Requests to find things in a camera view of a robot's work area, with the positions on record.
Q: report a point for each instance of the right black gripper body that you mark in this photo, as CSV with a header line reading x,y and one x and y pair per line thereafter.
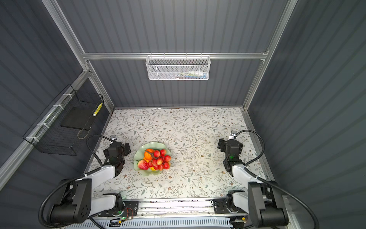
x,y
224,143

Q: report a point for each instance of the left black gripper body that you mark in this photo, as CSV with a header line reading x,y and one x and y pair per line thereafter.
x,y
126,150

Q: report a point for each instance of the green wavy fruit bowl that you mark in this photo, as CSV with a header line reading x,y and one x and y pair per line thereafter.
x,y
139,155

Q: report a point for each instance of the red yellow fake apple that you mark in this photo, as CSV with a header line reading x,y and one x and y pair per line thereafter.
x,y
142,165

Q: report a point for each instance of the large fake orange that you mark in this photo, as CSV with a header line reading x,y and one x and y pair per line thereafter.
x,y
149,154

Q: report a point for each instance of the red lychee fruit bunch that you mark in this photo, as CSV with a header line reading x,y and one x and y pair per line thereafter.
x,y
161,161

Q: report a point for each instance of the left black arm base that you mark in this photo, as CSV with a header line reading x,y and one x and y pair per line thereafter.
x,y
127,209

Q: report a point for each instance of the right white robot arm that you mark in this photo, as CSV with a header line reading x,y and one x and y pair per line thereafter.
x,y
264,205

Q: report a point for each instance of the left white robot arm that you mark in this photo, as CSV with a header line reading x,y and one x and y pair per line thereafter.
x,y
72,202

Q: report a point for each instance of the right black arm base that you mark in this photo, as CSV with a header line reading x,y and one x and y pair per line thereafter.
x,y
222,206

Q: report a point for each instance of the yellow tube in basket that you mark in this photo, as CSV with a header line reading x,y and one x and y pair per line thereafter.
x,y
95,113

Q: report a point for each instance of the white vented panel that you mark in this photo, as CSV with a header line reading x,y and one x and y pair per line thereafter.
x,y
158,223

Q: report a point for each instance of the tubes in white basket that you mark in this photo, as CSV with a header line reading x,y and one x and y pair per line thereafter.
x,y
191,75

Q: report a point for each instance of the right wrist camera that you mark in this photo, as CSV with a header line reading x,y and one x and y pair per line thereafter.
x,y
232,135

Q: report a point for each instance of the black wire wall basket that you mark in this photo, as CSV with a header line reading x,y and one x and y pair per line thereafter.
x,y
64,128

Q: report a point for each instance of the aluminium mounting rail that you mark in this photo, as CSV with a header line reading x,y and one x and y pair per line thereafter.
x,y
180,206

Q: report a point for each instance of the white wire mesh basket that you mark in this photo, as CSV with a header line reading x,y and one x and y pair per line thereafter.
x,y
162,69

